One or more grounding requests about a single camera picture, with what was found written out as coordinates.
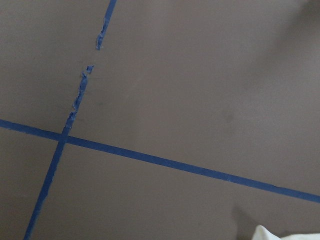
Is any cream cat print shirt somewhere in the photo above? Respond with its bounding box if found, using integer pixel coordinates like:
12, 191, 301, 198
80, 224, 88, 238
251, 224, 320, 240

